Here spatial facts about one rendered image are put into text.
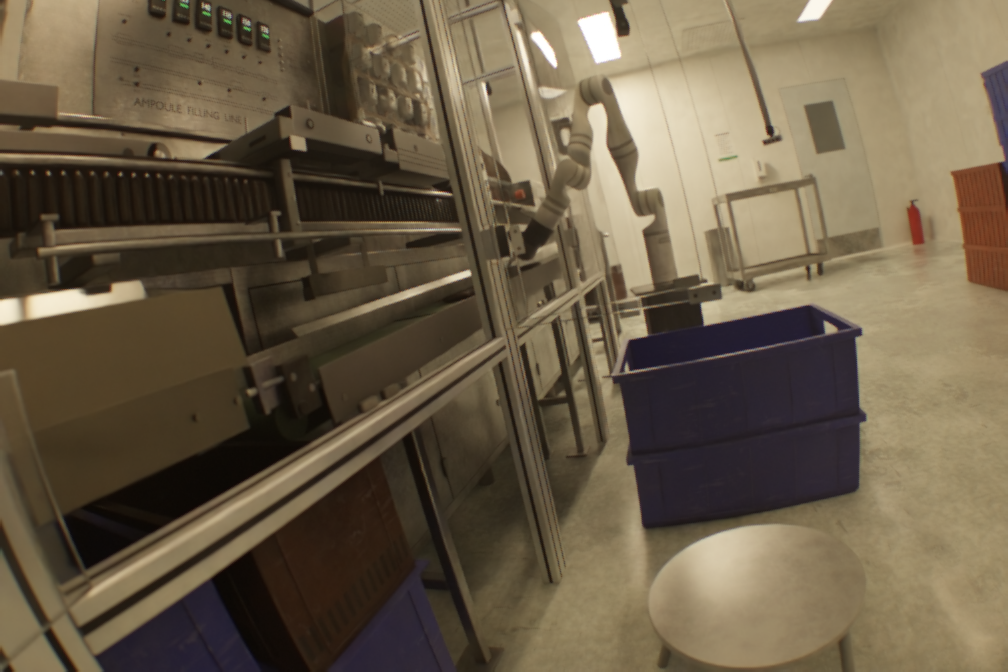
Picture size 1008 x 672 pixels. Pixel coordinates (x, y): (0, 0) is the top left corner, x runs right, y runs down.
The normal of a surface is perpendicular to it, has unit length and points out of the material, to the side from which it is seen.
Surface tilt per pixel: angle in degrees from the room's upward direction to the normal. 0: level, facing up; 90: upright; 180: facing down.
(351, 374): 90
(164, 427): 90
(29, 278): 90
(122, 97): 90
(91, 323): 79
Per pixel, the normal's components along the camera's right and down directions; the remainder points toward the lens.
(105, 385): 0.87, -0.37
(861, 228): -0.31, 0.12
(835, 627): -0.22, -0.97
